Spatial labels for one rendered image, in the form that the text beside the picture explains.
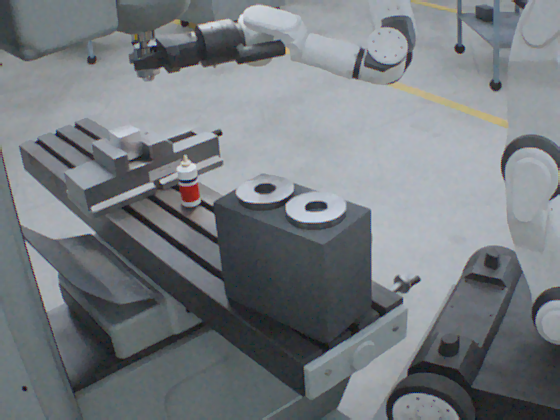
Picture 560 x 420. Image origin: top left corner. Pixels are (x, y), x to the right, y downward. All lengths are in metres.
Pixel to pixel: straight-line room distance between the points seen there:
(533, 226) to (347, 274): 0.48
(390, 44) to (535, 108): 0.30
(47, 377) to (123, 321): 0.22
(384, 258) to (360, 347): 1.79
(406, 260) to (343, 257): 1.86
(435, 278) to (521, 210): 1.44
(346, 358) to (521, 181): 0.49
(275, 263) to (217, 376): 0.58
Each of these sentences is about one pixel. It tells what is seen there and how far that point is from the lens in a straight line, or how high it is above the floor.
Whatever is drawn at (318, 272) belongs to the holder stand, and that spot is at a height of 1.04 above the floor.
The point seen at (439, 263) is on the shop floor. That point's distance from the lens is 2.94.
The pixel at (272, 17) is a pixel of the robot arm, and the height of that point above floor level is 1.28.
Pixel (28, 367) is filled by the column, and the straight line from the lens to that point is 1.31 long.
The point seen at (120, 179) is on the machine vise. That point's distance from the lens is 1.60.
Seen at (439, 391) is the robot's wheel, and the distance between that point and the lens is 1.52.
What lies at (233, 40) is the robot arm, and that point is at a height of 1.25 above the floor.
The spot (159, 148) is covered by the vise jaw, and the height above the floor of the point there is 1.00.
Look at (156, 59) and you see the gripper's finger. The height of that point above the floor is 1.24.
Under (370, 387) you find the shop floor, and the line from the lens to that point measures 2.38.
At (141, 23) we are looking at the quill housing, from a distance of 1.34.
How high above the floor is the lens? 1.66
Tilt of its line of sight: 30 degrees down
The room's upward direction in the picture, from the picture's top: 5 degrees counter-clockwise
